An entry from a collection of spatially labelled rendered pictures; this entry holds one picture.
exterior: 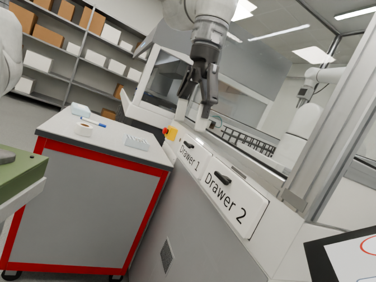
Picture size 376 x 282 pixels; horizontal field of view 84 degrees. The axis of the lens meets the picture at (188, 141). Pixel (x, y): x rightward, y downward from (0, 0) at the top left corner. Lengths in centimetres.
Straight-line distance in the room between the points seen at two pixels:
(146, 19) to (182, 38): 349
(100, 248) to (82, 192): 32
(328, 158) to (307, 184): 6
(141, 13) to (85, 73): 169
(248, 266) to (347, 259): 35
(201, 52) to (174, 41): 112
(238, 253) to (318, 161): 30
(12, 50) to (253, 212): 66
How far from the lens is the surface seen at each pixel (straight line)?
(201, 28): 57
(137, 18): 510
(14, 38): 65
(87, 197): 107
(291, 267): 56
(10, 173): 52
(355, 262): 26
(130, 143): 106
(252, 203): 56
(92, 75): 493
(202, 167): 79
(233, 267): 62
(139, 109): 163
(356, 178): 55
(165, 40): 165
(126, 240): 122
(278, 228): 53
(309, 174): 50
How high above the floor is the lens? 106
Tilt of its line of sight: 9 degrees down
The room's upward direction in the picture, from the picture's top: 23 degrees clockwise
